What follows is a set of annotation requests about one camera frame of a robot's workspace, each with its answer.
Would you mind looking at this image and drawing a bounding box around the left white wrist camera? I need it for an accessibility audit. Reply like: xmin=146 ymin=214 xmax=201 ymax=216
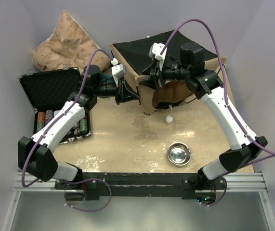
xmin=111 ymin=58 xmax=126 ymax=85

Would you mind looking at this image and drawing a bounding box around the purple cable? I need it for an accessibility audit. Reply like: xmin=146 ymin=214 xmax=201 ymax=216
xmin=21 ymin=49 xmax=113 ymax=212
xmin=161 ymin=19 xmax=275 ymax=207

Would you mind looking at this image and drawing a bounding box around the teal pet bowl stand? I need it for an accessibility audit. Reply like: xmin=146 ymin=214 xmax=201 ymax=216
xmin=102 ymin=74 xmax=114 ymax=84

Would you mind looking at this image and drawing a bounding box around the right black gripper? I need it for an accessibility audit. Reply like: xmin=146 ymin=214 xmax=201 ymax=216
xmin=140 ymin=58 xmax=191 ymax=90

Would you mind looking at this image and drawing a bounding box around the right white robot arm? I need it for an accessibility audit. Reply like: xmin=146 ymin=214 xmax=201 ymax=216
xmin=142 ymin=42 xmax=268 ymax=189

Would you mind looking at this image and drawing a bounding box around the steel pet bowl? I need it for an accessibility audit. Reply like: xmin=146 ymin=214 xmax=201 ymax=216
xmin=167 ymin=142 xmax=191 ymax=166

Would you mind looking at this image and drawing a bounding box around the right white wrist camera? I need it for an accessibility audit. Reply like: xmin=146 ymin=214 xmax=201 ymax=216
xmin=148 ymin=43 xmax=167 ymax=70

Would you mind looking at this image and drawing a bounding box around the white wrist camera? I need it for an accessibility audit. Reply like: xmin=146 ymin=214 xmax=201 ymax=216
xmin=111 ymin=58 xmax=126 ymax=85
xmin=148 ymin=43 xmax=167 ymax=70

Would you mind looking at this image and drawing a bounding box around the black poker chip case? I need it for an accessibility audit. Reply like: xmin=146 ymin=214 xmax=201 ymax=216
xmin=19 ymin=67 xmax=81 ymax=134

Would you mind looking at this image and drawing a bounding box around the beige patterned pet cushion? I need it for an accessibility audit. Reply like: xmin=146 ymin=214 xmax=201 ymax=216
xmin=31 ymin=11 xmax=100 ymax=73

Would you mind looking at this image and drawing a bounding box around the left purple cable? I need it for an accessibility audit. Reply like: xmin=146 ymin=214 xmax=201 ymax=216
xmin=21 ymin=49 xmax=113 ymax=212

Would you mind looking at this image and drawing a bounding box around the white pompom tent toy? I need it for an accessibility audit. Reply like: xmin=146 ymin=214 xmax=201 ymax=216
xmin=165 ymin=104 xmax=173 ymax=124

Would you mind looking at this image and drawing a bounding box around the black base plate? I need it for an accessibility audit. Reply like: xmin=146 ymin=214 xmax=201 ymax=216
xmin=55 ymin=172 xmax=227 ymax=200

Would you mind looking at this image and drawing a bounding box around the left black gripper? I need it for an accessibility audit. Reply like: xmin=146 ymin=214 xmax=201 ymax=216
xmin=94 ymin=76 xmax=140 ymax=105

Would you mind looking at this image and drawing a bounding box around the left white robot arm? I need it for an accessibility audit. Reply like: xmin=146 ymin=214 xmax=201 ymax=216
xmin=18 ymin=64 xmax=139 ymax=189

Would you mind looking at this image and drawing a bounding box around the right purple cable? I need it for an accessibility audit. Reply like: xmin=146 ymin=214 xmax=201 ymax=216
xmin=161 ymin=19 xmax=275 ymax=207

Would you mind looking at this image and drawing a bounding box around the aluminium frame rail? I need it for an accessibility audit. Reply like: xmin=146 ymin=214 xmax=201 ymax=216
xmin=0 ymin=144 xmax=275 ymax=231

